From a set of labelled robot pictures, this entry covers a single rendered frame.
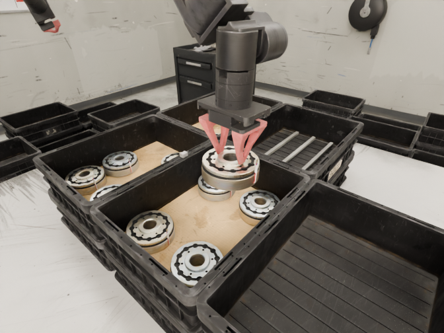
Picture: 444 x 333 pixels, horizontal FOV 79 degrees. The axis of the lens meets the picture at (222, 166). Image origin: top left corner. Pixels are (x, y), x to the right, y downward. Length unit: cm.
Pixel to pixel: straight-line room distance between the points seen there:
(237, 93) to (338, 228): 43
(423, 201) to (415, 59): 272
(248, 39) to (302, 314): 45
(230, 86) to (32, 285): 68
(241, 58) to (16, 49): 337
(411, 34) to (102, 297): 356
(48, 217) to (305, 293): 79
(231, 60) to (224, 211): 41
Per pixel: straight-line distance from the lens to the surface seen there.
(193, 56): 230
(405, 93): 380
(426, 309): 64
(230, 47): 38
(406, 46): 372
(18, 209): 111
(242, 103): 41
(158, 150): 96
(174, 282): 45
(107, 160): 90
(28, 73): 371
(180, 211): 69
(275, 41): 44
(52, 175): 75
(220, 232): 64
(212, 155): 49
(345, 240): 68
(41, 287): 83
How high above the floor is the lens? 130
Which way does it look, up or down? 33 degrees down
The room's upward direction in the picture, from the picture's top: straight up
